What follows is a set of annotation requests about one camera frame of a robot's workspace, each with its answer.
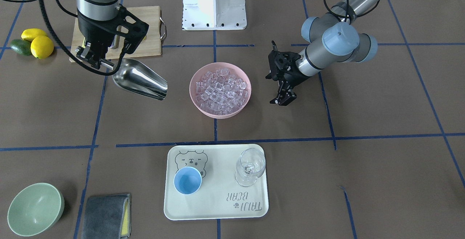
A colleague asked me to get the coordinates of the green bowl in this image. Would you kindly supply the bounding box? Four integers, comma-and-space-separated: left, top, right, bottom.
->
7, 183, 64, 237

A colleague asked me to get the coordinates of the cream bear tray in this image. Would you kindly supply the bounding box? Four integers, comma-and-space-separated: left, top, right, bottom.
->
164, 143, 269, 220

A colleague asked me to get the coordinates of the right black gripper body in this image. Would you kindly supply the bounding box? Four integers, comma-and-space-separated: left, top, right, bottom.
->
75, 4, 149, 70

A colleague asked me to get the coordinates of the wooden cutting board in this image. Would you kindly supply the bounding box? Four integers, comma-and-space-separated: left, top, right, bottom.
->
70, 6, 164, 60

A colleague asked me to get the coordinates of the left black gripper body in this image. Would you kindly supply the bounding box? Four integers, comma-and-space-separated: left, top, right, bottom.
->
266, 41, 304, 89

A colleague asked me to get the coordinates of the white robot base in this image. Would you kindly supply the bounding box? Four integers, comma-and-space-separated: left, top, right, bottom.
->
182, 0, 247, 31

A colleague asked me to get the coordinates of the blue plastic cup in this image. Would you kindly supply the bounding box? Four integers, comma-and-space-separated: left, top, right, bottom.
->
173, 166, 202, 195

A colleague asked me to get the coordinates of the steel ice scoop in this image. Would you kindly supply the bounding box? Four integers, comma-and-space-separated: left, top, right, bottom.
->
112, 58, 168, 100

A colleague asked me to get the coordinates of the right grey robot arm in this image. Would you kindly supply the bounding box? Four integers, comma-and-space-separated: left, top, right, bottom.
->
38, 0, 149, 76

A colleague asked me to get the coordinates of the clear wine glass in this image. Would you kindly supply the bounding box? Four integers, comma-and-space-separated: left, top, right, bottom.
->
234, 148, 266, 187

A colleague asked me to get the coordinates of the grey folded cloth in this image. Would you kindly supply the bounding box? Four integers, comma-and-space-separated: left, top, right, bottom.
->
81, 193, 131, 239

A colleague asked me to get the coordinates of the pink bowl of ice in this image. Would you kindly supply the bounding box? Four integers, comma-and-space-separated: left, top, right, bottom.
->
189, 62, 251, 119

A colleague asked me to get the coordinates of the whole yellow lemon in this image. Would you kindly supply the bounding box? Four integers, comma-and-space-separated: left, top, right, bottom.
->
31, 36, 54, 59

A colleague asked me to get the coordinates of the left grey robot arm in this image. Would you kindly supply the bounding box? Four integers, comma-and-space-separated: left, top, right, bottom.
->
266, 0, 380, 106

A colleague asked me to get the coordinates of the green lime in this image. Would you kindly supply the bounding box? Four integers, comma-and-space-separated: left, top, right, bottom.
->
10, 39, 32, 56

